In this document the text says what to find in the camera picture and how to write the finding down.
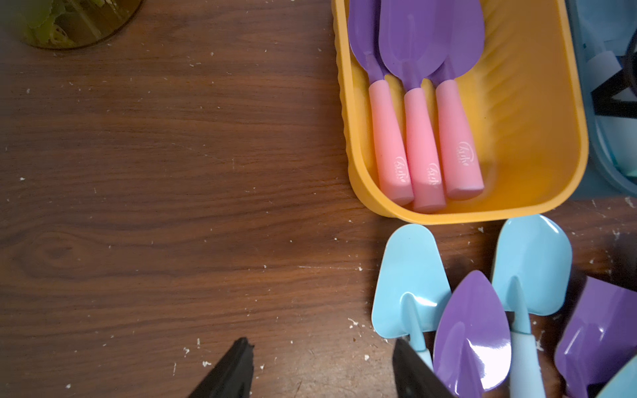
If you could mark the dark teal storage box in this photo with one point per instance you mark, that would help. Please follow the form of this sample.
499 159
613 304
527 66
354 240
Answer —
601 31

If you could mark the potted green plant vase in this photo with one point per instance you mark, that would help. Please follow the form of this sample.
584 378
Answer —
62 25

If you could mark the purple shovel pink handle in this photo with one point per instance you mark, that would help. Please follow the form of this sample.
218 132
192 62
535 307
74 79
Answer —
460 163
414 40
599 338
393 173
473 345

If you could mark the teal shovel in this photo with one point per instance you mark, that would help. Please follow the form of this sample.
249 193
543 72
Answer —
412 290
532 266
623 384

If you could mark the yellow plastic storage box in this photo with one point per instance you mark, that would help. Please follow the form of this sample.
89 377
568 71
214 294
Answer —
524 105

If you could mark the teal shovel front centre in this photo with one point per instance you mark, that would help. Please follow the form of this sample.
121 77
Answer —
623 384

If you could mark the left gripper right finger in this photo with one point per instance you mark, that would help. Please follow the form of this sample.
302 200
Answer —
413 378

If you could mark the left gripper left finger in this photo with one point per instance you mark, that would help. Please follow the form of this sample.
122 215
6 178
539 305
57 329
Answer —
232 376

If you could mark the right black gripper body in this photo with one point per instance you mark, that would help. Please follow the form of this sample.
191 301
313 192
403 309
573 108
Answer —
603 96

